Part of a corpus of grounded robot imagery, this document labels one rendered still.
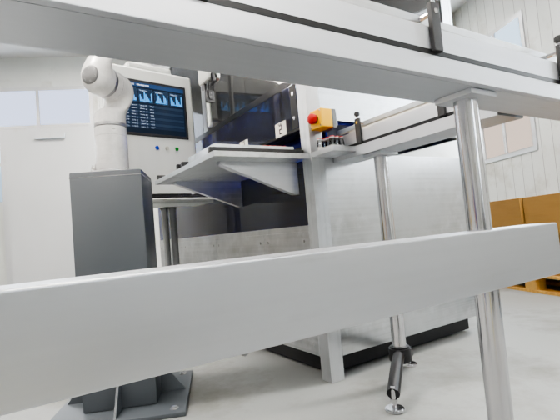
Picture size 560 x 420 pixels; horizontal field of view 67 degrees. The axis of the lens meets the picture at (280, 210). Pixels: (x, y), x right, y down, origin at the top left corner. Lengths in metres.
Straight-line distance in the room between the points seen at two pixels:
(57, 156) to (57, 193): 0.47
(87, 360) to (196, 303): 0.13
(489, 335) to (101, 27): 0.88
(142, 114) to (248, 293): 2.00
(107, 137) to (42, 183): 4.31
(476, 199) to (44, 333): 0.81
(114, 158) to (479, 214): 1.28
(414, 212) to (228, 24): 1.55
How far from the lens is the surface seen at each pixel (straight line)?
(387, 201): 1.58
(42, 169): 6.06
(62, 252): 5.91
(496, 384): 1.04
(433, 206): 2.13
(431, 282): 0.80
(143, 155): 2.44
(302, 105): 1.73
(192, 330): 0.54
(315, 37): 0.68
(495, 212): 3.76
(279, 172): 1.68
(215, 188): 2.10
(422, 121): 1.43
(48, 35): 0.62
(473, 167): 0.98
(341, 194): 1.72
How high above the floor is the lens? 0.58
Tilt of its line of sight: 3 degrees up
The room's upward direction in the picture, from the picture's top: 5 degrees counter-clockwise
